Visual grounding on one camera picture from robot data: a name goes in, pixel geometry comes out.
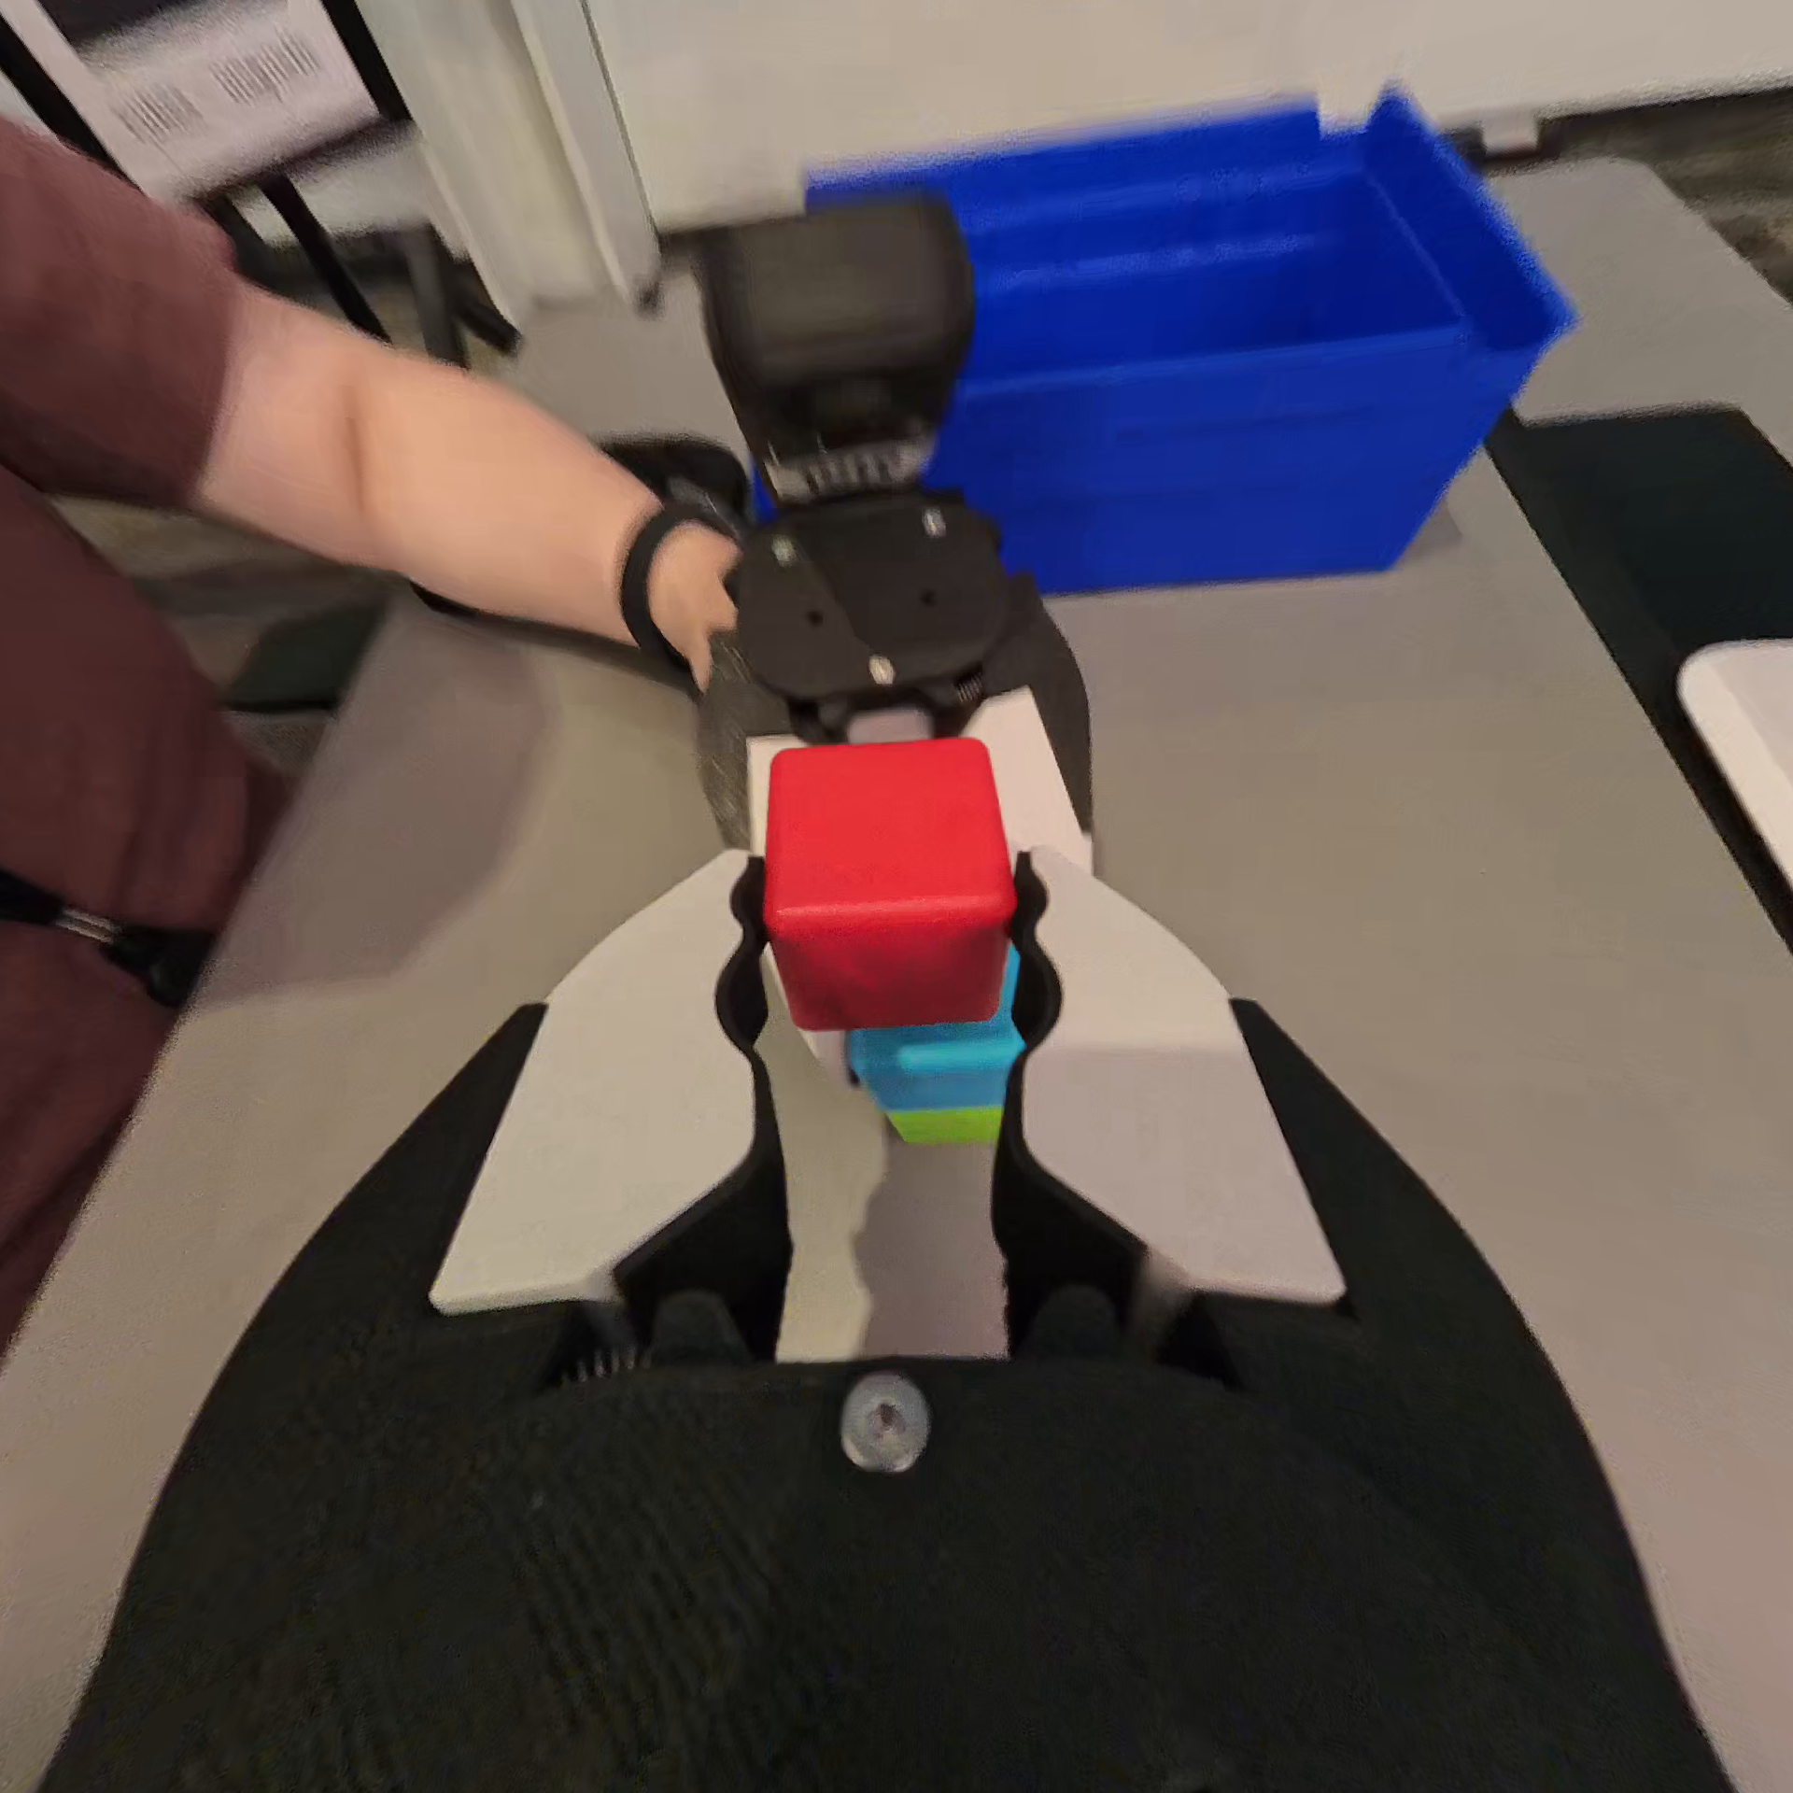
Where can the person's maroon clothing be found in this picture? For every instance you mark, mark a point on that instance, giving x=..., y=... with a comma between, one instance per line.
x=99, y=701

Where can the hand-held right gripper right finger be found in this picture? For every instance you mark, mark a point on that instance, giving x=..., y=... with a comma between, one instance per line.
x=1176, y=1122

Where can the person's left hand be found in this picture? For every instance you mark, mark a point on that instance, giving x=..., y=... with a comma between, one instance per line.
x=700, y=602

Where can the blue plastic bin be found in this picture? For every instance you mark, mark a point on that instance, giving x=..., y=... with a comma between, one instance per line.
x=1207, y=337

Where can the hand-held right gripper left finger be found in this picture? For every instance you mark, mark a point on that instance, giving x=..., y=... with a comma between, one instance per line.
x=603, y=1122

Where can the person's left forearm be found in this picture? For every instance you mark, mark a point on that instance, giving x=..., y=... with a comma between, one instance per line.
x=420, y=449

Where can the green magnetic cube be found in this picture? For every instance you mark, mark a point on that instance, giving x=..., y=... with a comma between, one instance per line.
x=947, y=1128

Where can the red magnetic cube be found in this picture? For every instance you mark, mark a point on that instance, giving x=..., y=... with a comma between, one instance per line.
x=883, y=869

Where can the teal magnetic cube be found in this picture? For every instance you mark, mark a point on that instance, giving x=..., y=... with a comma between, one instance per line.
x=947, y=1060

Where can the white sign stand base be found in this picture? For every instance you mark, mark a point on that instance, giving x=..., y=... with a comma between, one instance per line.
x=1751, y=743

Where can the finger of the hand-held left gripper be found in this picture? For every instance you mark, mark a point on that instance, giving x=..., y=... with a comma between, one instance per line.
x=814, y=1050
x=1041, y=771

